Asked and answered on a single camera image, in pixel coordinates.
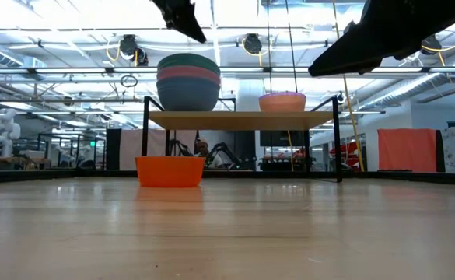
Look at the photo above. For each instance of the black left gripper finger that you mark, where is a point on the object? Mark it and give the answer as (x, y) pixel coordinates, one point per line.
(180, 17)

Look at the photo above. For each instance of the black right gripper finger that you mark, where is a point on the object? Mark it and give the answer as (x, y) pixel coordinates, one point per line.
(371, 43)

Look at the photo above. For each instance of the large blue bowl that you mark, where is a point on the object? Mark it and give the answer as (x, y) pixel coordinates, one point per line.
(188, 97)

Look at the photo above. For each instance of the small orange bowl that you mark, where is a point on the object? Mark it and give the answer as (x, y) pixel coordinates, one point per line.
(170, 171)

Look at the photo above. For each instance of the black background robot arm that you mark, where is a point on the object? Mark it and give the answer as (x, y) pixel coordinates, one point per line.
(227, 151)

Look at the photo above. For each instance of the wooden shelf with black legs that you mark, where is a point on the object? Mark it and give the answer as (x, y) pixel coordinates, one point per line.
(239, 120)

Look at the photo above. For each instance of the orange panel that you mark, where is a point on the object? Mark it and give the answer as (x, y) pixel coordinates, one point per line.
(406, 149)

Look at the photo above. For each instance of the red rack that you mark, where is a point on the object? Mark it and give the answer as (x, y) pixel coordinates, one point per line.
(349, 153)

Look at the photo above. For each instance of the person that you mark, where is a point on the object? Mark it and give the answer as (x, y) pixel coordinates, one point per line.
(201, 149)

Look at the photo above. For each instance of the pale curtain panel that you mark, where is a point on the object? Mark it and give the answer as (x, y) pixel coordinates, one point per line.
(134, 149)

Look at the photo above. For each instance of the black upright panel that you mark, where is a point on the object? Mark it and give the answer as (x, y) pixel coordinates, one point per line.
(113, 149)

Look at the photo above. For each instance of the white robot figure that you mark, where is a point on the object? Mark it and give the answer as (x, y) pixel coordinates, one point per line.
(3, 134)

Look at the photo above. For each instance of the black metal table frame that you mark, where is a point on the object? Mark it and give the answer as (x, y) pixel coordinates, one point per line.
(406, 177)

